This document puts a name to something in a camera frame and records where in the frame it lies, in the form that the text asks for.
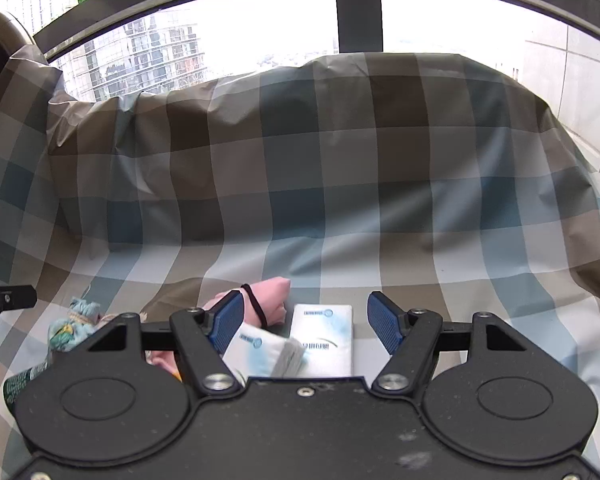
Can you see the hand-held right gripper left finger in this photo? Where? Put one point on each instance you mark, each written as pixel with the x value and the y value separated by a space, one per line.
pixel 228 317

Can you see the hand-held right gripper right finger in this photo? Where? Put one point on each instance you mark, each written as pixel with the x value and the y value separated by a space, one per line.
pixel 386 327

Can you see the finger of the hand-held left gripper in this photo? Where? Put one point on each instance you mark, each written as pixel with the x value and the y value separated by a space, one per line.
pixel 10 299

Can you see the pink cloth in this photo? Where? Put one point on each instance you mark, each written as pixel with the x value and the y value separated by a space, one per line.
pixel 270 292

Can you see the white tissue packet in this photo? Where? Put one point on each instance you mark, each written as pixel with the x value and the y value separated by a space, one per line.
pixel 265 352
pixel 322 340

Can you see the green drink can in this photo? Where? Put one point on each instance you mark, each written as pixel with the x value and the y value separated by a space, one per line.
pixel 22 382

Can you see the patterned light blue rolled cloth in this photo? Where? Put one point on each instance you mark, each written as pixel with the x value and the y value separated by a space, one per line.
pixel 72 327

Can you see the checked blue beige blanket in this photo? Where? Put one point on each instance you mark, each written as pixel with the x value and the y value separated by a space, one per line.
pixel 330 185

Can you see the high-rise building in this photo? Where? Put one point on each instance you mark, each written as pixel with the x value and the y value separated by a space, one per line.
pixel 140 50

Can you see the dark window frame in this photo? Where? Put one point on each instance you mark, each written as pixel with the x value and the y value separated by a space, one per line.
pixel 357 10

